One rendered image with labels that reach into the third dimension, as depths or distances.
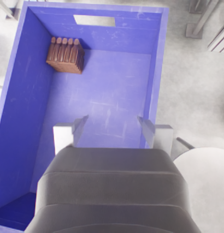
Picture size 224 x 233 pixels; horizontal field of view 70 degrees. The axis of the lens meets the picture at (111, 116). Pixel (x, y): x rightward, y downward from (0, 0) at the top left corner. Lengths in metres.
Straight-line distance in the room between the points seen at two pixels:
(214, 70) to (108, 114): 0.60
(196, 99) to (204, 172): 0.40
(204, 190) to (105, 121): 0.39
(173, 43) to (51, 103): 0.67
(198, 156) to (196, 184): 0.09
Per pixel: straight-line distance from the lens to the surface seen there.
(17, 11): 1.28
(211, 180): 0.62
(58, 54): 0.62
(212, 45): 0.95
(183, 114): 0.86
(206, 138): 0.88
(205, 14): 0.91
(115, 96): 0.61
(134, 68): 0.64
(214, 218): 0.66
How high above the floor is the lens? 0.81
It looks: 80 degrees down
